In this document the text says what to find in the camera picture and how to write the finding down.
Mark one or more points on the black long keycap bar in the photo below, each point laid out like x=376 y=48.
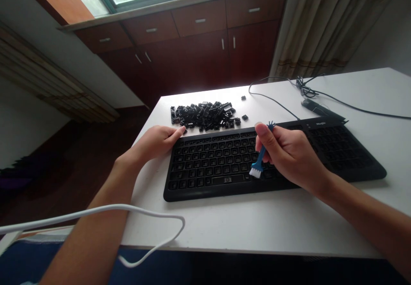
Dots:
x=324 y=109

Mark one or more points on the brown wooden cabinet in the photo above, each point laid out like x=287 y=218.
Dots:
x=189 y=47

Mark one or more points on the pile of black keycaps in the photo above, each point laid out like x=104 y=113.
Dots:
x=202 y=114

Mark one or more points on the person's left hand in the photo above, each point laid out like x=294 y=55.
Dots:
x=154 y=143

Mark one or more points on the person's right hand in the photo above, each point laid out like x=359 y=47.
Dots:
x=290 y=156

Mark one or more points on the blue cleaning brush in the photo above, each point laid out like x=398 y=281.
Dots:
x=260 y=156

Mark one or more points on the beige curtain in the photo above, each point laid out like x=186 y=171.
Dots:
x=327 y=24
x=51 y=79

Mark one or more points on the black keyboard without keycaps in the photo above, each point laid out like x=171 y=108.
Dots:
x=337 y=151

